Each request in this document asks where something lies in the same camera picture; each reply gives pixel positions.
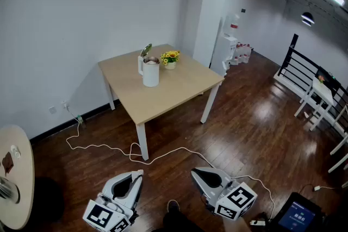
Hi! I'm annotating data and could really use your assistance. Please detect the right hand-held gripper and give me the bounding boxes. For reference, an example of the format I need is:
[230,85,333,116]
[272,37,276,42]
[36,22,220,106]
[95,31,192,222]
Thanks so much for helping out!
[190,167,258,222]

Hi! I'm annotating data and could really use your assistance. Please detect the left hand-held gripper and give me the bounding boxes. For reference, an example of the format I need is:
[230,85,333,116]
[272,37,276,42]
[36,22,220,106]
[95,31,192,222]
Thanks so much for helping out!
[83,169,145,232]

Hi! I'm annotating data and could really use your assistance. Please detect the white electric kettle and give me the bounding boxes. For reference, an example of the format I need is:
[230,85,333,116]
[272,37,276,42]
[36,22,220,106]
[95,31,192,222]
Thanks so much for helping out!
[137,43,161,88]

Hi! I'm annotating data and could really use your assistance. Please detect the person's right forearm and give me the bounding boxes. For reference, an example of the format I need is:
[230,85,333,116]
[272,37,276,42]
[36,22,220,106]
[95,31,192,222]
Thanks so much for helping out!
[222,214,251,232]

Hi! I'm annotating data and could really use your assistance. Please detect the person's shoe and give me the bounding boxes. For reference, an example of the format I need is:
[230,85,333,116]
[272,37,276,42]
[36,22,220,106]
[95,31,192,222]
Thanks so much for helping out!
[166,199,181,214]

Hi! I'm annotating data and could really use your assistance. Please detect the person's dark clothing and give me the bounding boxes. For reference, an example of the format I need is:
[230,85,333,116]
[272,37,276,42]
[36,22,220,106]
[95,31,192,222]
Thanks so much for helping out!
[151,210,206,232]

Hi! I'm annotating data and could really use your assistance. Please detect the black round stool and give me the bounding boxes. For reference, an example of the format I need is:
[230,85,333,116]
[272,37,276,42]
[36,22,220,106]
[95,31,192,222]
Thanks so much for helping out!
[32,176,65,224]

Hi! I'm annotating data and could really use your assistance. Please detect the black tablet with blue screen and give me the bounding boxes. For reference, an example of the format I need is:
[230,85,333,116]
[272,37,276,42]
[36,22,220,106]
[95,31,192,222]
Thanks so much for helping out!
[271,192,327,232]

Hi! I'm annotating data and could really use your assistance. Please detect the square wooden table white legs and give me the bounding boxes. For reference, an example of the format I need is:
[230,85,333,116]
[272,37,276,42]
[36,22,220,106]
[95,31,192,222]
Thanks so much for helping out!
[97,43,226,161]

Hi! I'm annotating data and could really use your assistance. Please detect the round beige table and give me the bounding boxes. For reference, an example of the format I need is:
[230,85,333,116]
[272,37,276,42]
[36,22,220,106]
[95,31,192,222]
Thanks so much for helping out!
[0,124,35,230]

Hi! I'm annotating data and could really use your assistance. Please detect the round metal dish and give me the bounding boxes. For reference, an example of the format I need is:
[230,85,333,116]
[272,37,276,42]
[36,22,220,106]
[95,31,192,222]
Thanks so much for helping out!
[0,176,21,205]

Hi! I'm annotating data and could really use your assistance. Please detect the white water dispenser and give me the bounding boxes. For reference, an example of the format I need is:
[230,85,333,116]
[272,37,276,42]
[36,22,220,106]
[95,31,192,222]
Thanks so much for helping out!
[210,34,239,77]

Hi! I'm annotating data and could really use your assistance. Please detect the sunflowers in white pot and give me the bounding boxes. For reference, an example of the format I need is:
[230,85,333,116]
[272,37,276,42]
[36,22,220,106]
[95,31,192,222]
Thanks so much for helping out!
[160,50,181,71]

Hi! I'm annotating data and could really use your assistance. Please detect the row of clear water jugs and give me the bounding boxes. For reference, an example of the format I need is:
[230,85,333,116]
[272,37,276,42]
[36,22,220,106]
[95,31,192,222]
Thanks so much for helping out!
[230,41,254,66]

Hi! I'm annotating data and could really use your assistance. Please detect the small white side table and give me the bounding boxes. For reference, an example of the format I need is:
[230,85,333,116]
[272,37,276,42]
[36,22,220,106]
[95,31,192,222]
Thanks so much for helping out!
[294,76,335,131]

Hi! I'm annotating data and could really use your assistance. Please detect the black metal railing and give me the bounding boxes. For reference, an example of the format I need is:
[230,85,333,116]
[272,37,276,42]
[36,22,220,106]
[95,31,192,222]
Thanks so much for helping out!
[277,33,348,128]

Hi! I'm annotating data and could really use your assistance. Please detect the clear water dispenser bottle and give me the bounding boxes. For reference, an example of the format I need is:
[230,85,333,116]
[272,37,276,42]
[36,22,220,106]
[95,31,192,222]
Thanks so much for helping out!
[226,12,241,36]

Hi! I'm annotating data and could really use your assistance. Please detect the round pendant lamp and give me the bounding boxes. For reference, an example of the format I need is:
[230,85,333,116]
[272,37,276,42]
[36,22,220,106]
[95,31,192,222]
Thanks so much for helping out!
[300,11,315,27]

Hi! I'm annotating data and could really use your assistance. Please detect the long white floor cable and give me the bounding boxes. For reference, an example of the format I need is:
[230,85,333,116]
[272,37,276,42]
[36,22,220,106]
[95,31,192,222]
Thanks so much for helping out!
[66,105,276,221]

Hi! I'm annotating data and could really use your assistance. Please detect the white charger with cable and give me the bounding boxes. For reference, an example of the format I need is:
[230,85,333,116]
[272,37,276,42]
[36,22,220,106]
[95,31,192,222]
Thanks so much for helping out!
[299,184,342,195]

